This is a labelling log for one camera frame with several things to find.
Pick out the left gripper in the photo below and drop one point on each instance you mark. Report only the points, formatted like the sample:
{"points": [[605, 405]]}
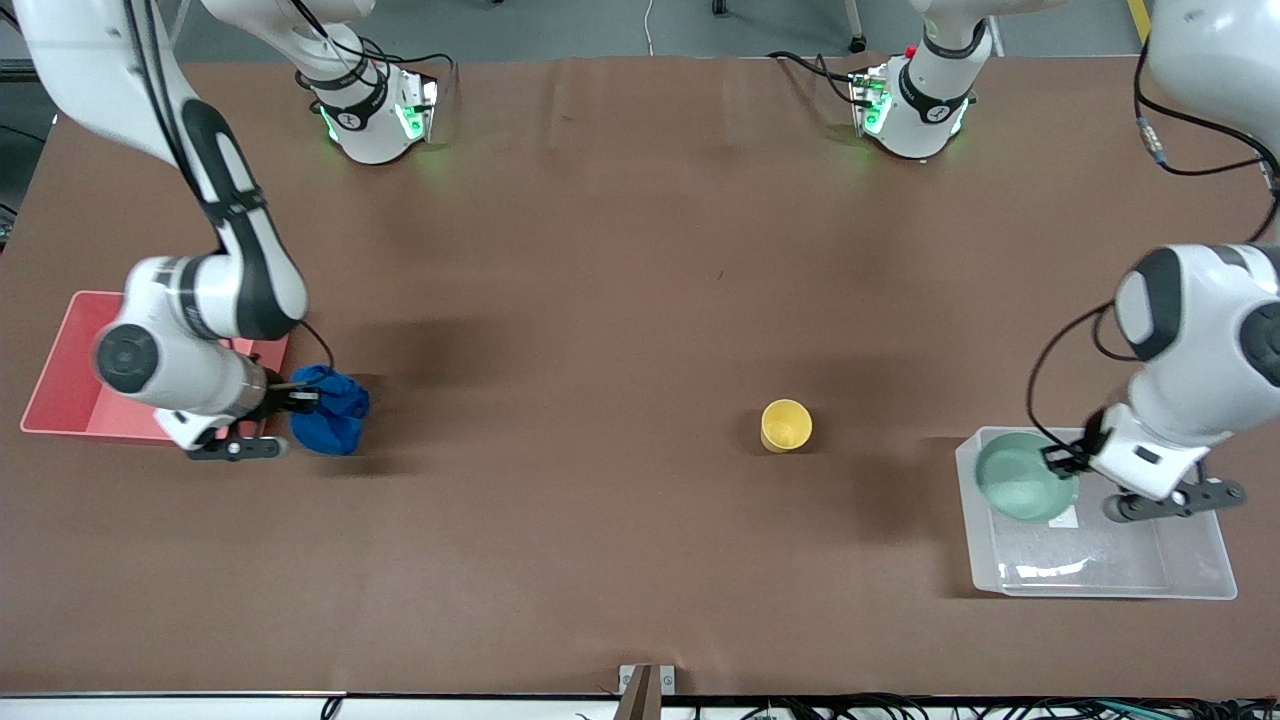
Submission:
{"points": [[1072, 455]]}

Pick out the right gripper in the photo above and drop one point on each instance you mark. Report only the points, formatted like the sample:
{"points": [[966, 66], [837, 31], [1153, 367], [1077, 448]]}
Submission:
{"points": [[281, 398]]}

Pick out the blue cloth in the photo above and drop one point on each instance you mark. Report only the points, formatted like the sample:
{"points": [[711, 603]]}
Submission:
{"points": [[330, 415]]}

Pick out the green plastic bowl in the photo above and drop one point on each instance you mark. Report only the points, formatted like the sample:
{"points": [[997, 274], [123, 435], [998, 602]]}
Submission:
{"points": [[1015, 480]]}

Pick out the yellow plastic cup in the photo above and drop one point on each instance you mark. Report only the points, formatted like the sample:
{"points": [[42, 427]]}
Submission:
{"points": [[786, 427]]}

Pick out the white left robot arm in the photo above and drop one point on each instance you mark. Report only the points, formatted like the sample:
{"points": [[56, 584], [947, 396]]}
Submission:
{"points": [[1200, 310]]}

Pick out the pink plastic box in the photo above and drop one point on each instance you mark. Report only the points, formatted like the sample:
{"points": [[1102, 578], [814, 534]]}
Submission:
{"points": [[60, 390]]}

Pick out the white label sticker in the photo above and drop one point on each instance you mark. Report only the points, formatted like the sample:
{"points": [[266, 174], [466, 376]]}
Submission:
{"points": [[1062, 518]]}

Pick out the clear plastic tray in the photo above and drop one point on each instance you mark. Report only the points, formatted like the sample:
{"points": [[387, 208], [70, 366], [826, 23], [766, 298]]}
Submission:
{"points": [[1100, 560]]}

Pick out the white table edge rail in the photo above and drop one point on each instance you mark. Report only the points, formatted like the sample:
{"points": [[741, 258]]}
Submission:
{"points": [[170, 706]]}

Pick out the metal table edge bracket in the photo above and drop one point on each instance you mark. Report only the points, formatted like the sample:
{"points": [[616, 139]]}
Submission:
{"points": [[646, 690]]}

